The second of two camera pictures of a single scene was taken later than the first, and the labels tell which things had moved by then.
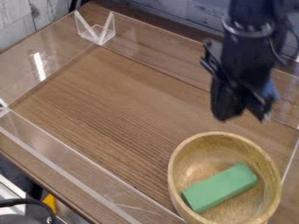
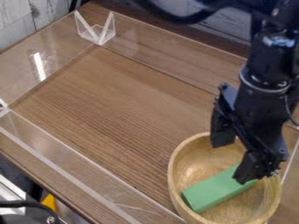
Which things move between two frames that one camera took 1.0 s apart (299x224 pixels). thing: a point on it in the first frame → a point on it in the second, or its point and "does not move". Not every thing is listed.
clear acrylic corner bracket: [98, 33] does not move
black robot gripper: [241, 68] → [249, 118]
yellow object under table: [51, 201] does not move
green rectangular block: [230, 182] does not move
